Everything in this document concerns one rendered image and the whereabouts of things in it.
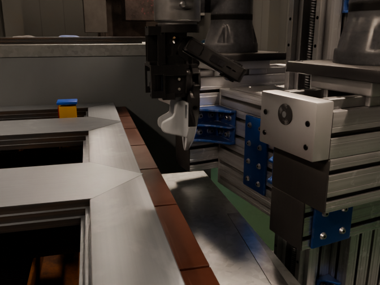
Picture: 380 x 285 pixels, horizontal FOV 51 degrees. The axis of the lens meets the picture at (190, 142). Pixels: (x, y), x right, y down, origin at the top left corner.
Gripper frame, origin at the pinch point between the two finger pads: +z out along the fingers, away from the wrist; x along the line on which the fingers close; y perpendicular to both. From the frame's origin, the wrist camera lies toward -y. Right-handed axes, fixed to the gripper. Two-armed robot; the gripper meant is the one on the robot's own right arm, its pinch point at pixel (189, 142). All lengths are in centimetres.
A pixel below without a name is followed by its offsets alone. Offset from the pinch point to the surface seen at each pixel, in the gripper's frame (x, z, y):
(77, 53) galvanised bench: -82, -12, 20
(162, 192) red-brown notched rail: 3.2, 7.6, 5.7
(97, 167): -6.3, 5.3, 16.1
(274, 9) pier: -412, -47, -214
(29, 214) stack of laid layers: 9.0, 6.5, 26.2
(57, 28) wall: -716, -27, 64
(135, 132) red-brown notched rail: -40.4, 7.6, 5.1
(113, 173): -2.1, 5.3, 13.5
